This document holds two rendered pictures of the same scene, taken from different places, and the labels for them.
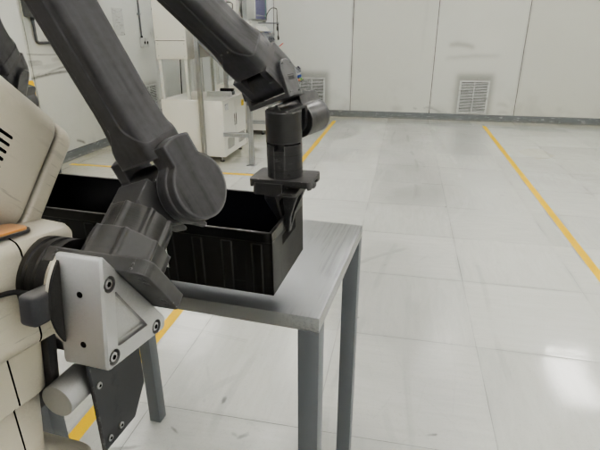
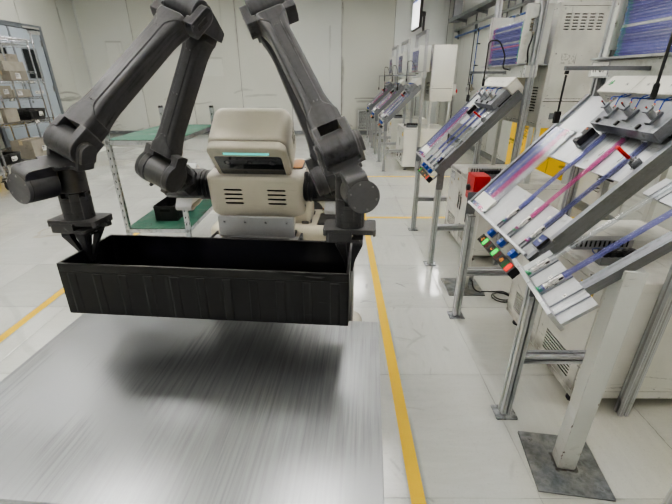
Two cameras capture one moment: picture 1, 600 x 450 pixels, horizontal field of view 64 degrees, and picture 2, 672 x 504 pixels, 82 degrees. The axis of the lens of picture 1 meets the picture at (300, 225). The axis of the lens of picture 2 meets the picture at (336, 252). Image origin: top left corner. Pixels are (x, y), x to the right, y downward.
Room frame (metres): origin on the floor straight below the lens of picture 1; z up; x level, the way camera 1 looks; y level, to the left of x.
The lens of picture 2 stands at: (1.61, 0.39, 1.31)
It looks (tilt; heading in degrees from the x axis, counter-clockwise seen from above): 24 degrees down; 168
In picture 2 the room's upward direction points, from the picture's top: straight up
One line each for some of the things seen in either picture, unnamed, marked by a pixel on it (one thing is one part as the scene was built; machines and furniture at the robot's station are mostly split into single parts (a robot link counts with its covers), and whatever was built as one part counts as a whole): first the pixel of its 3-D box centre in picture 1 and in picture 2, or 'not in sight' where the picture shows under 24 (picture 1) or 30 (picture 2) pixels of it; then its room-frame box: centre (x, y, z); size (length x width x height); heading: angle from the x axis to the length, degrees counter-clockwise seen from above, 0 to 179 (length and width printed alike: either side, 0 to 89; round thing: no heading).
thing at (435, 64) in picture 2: not in sight; (423, 103); (-4.27, 2.97, 0.95); 1.36 x 0.82 x 1.90; 78
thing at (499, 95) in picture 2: not in sight; (482, 168); (-1.11, 2.13, 0.66); 1.01 x 0.73 x 1.31; 78
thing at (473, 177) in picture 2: not in sight; (470, 234); (-0.47, 1.71, 0.39); 0.24 x 0.24 x 0.78; 78
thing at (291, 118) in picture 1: (286, 125); (67, 179); (0.76, 0.02, 1.13); 0.07 x 0.06 x 0.07; 148
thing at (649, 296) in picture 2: not in sight; (610, 304); (0.33, 2.01, 0.31); 0.70 x 0.65 x 0.62; 168
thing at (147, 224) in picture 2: not in sight; (177, 184); (-1.53, -0.23, 0.55); 0.91 x 0.46 x 1.10; 168
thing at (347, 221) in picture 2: not in sight; (350, 215); (0.92, 0.57, 1.06); 0.10 x 0.07 x 0.07; 74
